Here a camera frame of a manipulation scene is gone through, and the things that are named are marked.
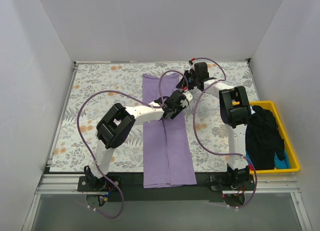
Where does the purple t shirt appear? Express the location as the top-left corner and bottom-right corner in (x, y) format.
(141, 70), (198, 189)

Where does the yellow plastic bin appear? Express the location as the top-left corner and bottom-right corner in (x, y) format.
(223, 100), (300, 175)

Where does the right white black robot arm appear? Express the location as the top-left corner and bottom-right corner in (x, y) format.
(176, 58), (251, 190)

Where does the floral table mat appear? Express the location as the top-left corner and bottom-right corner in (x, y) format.
(49, 62), (261, 173)

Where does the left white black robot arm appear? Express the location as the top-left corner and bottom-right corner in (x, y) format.
(84, 90), (193, 191)

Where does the aluminium frame rail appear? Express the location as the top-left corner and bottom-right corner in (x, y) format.
(21, 62), (79, 231)

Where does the black t shirt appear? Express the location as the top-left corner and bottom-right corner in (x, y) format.
(245, 105), (285, 166)

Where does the teal t shirt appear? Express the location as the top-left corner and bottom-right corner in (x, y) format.
(254, 150), (291, 171)

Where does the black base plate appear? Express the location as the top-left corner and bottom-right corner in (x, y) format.
(74, 172), (256, 203)

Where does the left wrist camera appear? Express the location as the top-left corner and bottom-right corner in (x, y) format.
(182, 87), (193, 102)

